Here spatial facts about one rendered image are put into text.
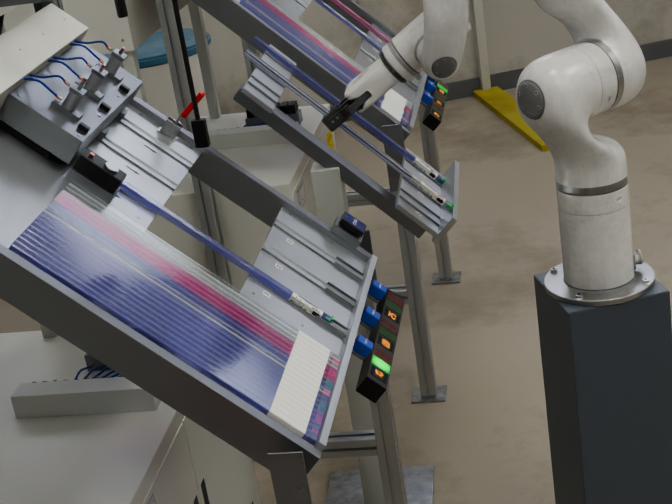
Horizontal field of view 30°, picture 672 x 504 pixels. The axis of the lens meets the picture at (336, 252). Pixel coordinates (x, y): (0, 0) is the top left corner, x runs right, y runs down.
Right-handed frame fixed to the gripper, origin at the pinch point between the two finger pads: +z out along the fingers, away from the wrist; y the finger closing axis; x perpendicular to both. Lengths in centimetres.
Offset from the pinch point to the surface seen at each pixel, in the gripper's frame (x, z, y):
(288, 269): 8.8, 13.9, 37.2
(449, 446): 85, 45, -33
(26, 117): -40, 22, 51
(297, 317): 13, 13, 50
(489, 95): 90, 33, -325
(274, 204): 2.4, 15.5, 16.0
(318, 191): 10.6, 15.6, -8.0
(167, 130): -21.3, 19.5, 18.3
